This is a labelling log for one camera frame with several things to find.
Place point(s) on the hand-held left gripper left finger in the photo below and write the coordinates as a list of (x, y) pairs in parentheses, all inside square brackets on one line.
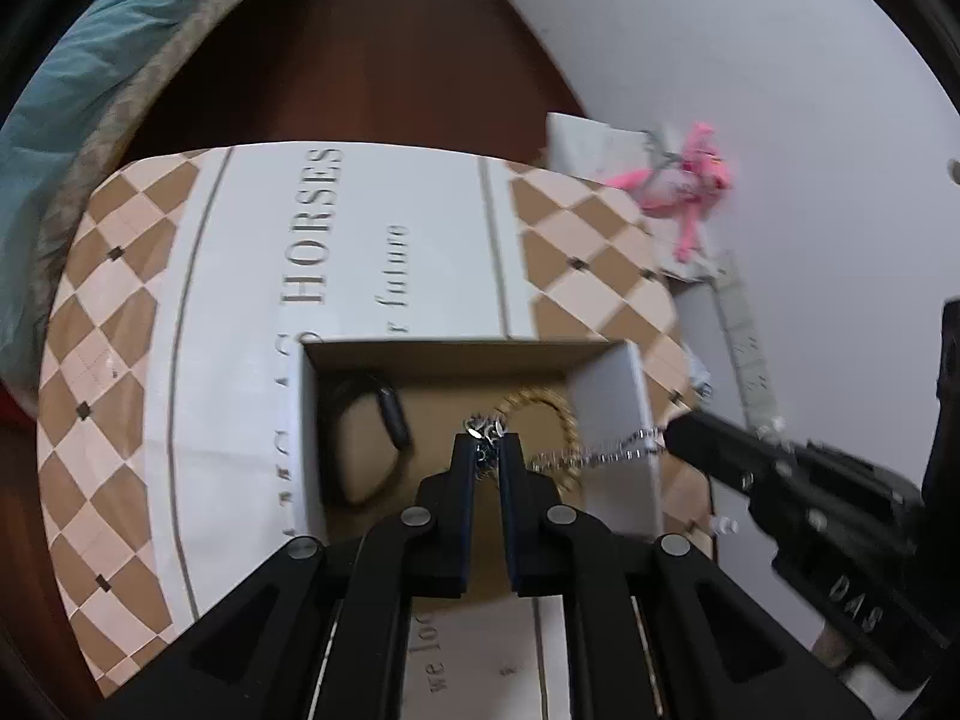
[(465, 499)]

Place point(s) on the white cardboard box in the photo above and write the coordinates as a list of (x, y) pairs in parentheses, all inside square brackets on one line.
[(616, 420)]

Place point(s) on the black wristband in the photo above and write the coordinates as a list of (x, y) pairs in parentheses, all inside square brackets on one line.
[(394, 414)]

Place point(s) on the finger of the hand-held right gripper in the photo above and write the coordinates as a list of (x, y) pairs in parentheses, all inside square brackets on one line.
[(712, 446)]

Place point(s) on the blue blanket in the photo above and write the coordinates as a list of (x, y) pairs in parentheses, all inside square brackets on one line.
[(75, 97)]

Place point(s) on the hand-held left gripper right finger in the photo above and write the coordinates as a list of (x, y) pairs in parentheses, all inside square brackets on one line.
[(511, 499)]

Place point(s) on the checkered tablecloth with lettering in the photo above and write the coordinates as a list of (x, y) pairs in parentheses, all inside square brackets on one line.
[(247, 300)]

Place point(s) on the grey fuzzy blanket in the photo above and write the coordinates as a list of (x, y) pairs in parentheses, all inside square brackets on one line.
[(112, 120)]

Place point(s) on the small white stud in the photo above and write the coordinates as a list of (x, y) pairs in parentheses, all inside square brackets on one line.
[(724, 526)]

